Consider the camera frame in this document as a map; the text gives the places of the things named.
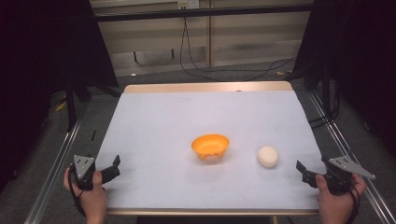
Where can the yellow floor tape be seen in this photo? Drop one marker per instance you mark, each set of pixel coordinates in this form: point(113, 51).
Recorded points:
point(61, 106)

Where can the black curtain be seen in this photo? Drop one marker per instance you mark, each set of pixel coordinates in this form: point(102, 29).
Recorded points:
point(37, 62)
point(358, 56)

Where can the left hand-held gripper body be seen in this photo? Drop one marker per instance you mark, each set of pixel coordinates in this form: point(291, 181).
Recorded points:
point(83, 169)

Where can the white round bun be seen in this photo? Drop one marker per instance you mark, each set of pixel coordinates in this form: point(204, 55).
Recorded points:
point(267, 156)

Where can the black stand leg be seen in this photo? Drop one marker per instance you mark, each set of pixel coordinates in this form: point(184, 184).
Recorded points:
point(326, 90)
point(70, 105)

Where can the metal floor rail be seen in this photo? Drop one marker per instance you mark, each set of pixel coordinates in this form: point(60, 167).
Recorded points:
point(342, 143)
point(56, 161)

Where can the white wall socket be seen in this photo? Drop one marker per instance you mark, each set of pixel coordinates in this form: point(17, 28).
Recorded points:
point(188, 4)

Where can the orange plastic bowl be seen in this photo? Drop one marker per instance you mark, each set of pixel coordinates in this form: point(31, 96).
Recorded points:
point(210, 145)

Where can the person's right hand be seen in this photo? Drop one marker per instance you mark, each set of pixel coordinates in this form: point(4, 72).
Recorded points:
point(337, 203)

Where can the black horizontal bar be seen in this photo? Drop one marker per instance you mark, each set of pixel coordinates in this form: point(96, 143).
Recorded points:
point(202, 12)

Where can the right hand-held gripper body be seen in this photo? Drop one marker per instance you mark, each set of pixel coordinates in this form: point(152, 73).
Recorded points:
point(341, 177)

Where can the person's left hand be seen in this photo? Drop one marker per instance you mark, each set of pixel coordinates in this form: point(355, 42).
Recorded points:
point(93, 199)

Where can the white table mat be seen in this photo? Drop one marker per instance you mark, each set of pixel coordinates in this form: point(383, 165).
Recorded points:
point(162, 130)

